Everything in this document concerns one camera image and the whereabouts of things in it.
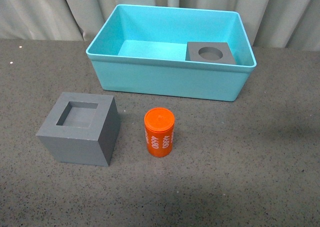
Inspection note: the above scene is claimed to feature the white curtain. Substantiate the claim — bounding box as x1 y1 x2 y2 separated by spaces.
0 0 320 51

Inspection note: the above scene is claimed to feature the orange cylinder with white numbers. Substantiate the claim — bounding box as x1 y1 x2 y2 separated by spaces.
144 107 175 158

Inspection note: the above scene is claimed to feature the gray block with round hole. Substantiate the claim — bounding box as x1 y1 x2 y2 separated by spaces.
185 42 236 65

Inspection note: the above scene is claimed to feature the gray block with square hole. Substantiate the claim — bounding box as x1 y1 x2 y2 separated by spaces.
36 92 121 167

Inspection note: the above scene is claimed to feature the blue plastic box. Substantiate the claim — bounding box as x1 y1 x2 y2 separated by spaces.
86 4 257 102

